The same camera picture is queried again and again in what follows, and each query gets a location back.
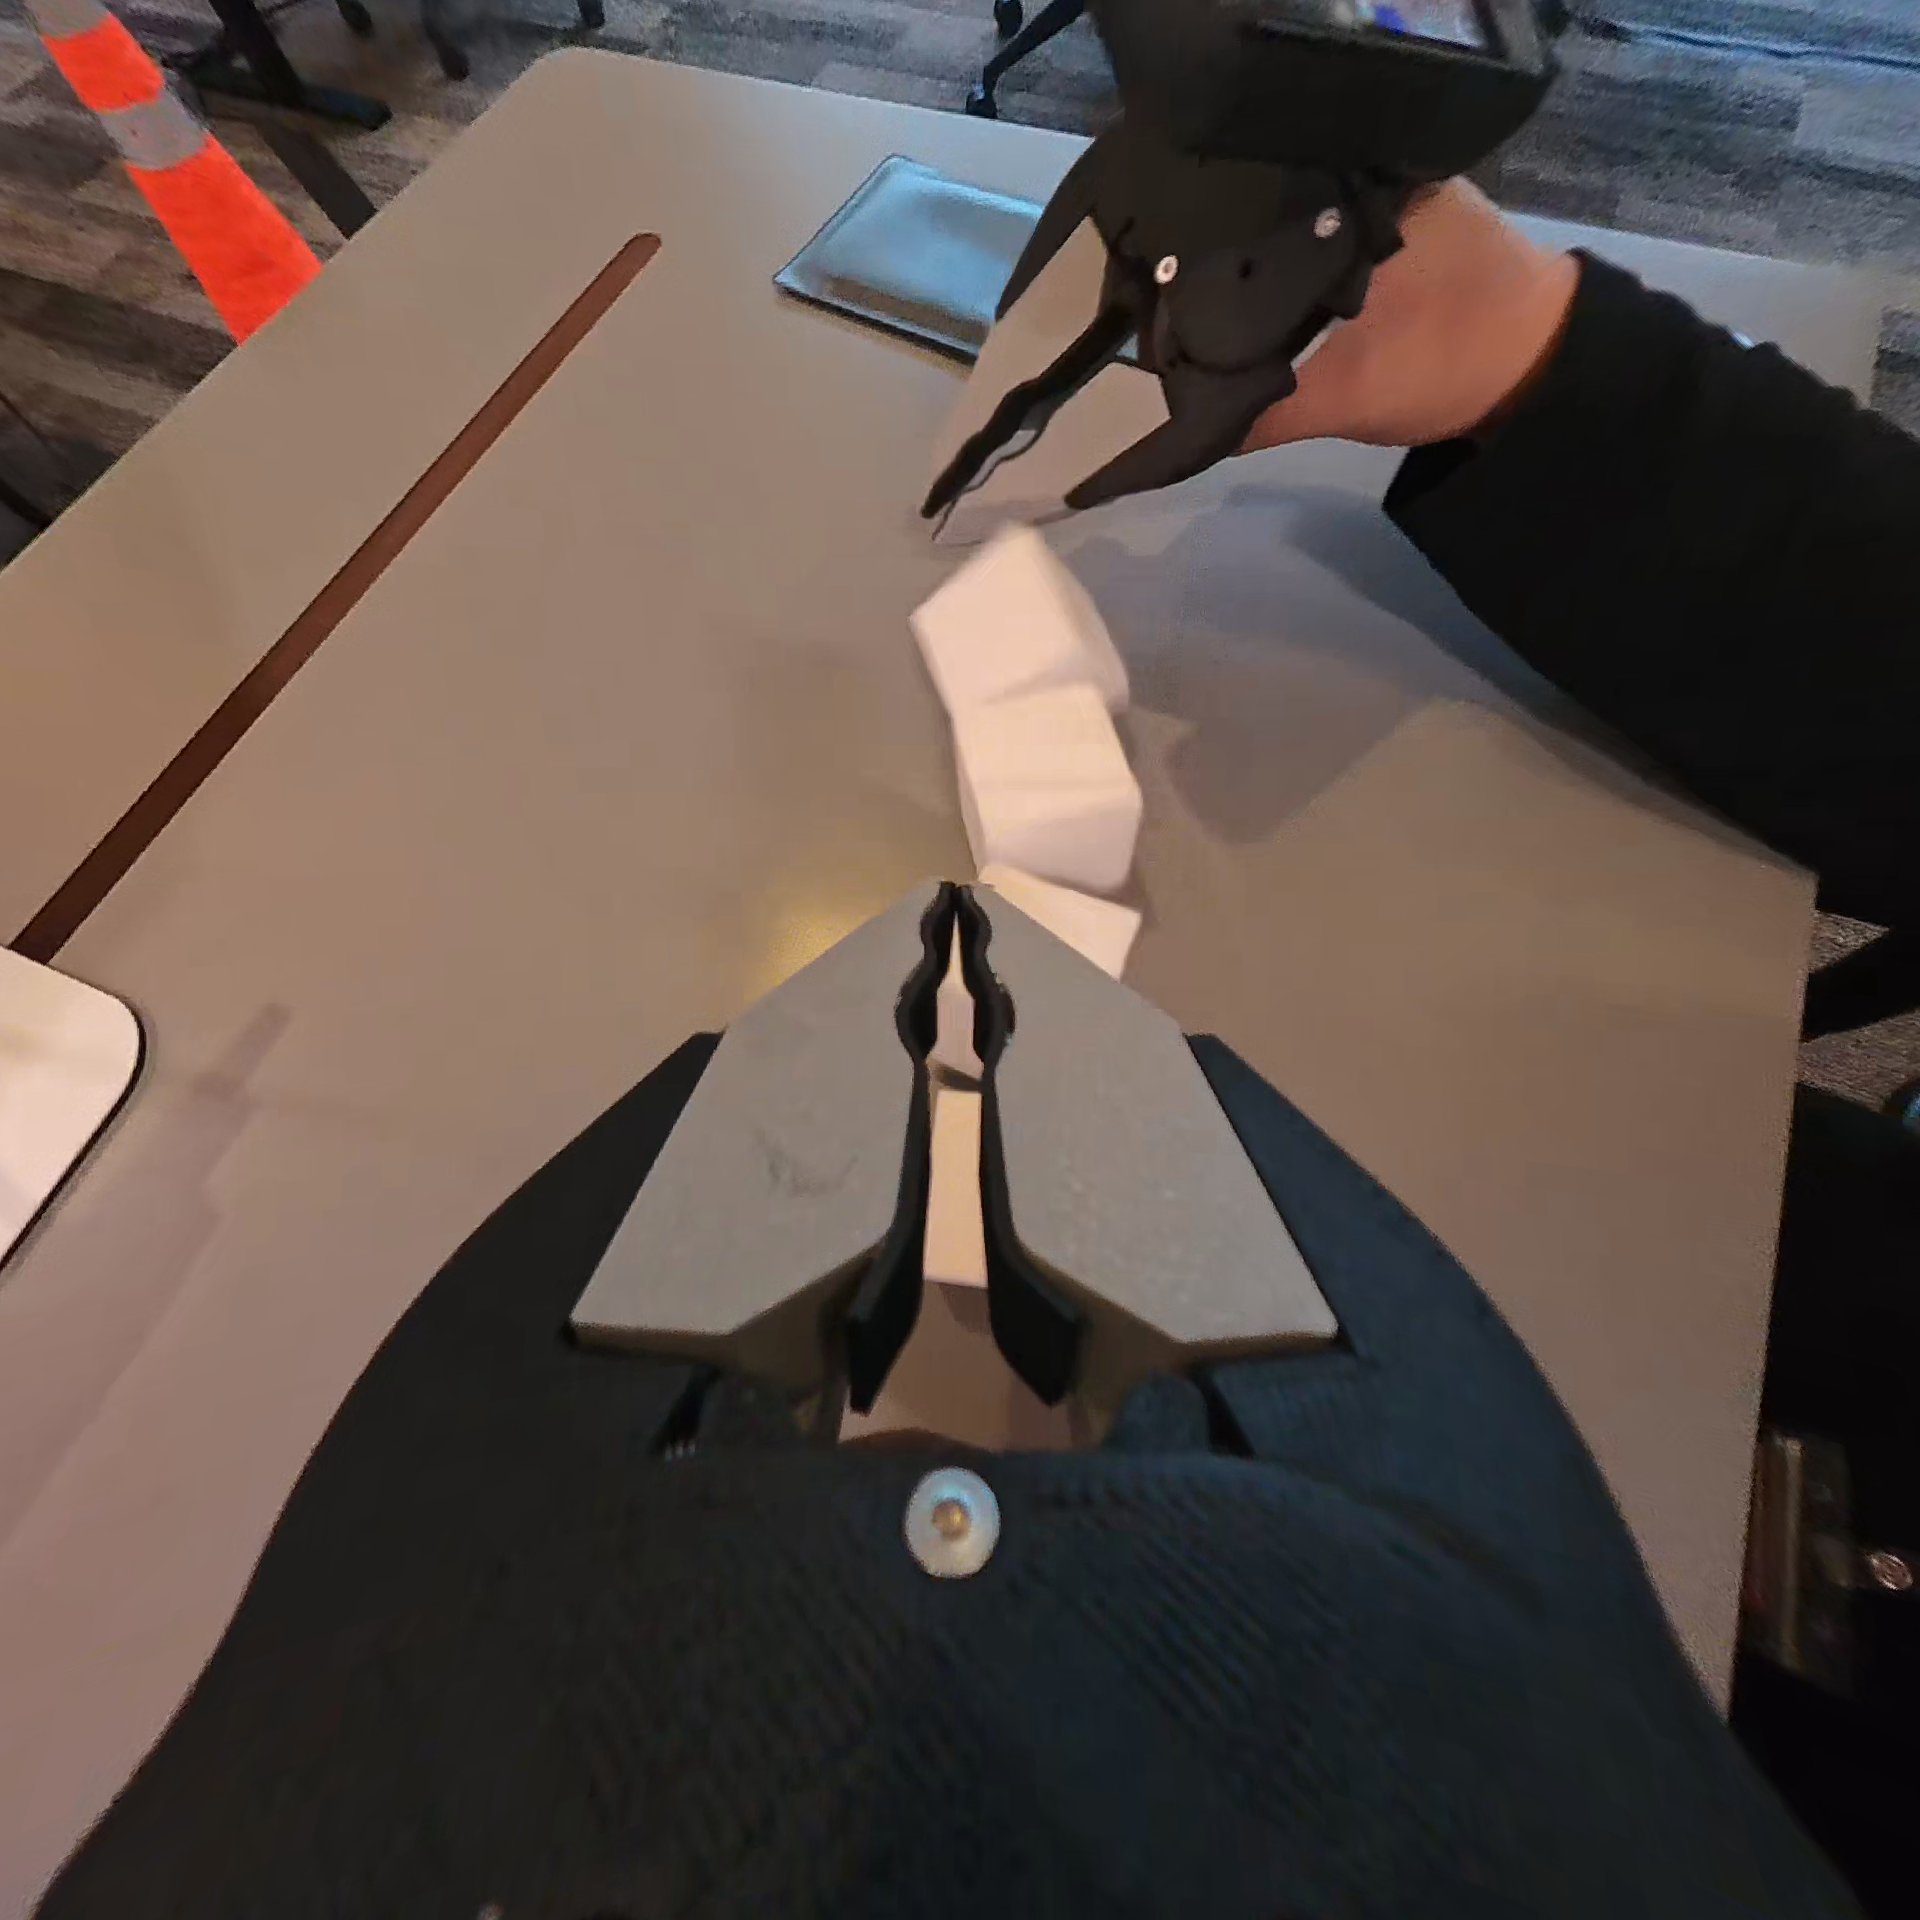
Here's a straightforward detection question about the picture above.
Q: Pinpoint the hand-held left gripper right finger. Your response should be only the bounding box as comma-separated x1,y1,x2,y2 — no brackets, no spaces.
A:
957,885,1341,1408

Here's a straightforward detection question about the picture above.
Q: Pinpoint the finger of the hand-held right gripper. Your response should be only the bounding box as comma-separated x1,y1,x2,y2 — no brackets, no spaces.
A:
1063,356,1301,515
919,193,1145,524

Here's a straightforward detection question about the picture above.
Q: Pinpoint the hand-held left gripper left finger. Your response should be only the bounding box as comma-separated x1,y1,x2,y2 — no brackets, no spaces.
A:
566,882,962,1416

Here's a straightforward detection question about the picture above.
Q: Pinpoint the person's right forearm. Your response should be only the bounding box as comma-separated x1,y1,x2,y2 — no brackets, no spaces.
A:
1380,248,1920,934

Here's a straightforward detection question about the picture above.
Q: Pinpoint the person's right hand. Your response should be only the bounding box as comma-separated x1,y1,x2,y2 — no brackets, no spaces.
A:
1241,177,1586,456

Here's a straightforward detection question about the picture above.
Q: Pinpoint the grey flat tray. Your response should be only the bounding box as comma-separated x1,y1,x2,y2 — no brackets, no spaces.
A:
769,153,1055,366

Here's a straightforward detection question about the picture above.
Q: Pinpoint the white document stand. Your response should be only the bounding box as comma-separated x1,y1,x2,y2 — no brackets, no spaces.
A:
0,942,148,1264

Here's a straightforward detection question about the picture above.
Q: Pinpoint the orange traffic cone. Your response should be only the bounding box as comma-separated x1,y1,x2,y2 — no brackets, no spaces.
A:
28,0,326,347

